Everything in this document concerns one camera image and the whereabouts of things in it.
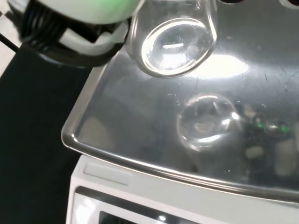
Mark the black bench cloth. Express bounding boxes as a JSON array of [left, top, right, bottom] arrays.
[[0, 43, 100, 224]]

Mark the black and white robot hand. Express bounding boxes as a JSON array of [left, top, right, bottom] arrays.
[[6, 0, 146, 69]]

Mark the white electronic balance steel pan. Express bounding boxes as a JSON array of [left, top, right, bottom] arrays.
[[61, 0, 299, 224]]

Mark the thin black cable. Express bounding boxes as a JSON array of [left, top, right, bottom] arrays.
[[0, 33, 21, 51]]

